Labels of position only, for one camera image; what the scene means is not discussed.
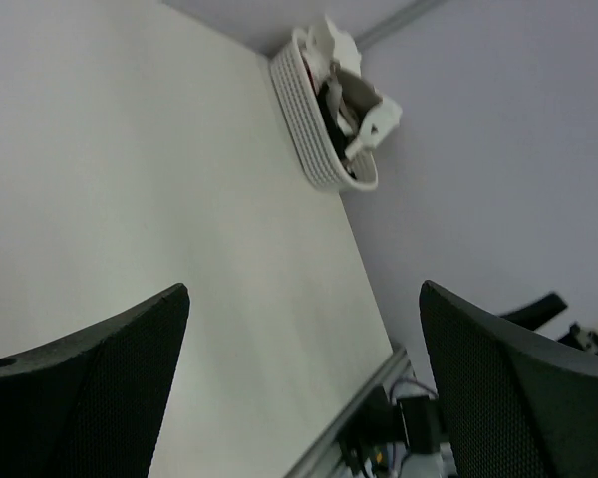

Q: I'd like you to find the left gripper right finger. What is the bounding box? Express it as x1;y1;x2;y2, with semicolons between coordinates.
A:
419;281;598;477

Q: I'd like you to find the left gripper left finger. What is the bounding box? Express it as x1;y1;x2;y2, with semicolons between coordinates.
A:
0;284;189;477

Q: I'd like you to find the white bra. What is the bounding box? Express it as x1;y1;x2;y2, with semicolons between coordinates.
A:
300;17;402;164

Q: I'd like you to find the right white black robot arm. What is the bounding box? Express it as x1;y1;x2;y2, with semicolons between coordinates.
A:
390;281;598;477

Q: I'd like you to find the black garment in basket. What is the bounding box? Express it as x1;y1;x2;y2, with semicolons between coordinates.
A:
316;75;354;169

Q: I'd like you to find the white plastic basket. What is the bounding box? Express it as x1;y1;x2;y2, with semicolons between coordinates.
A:
269;28;378;193

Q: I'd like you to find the aluminium mounting rail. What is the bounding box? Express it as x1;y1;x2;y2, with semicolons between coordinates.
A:
283;346;413;478

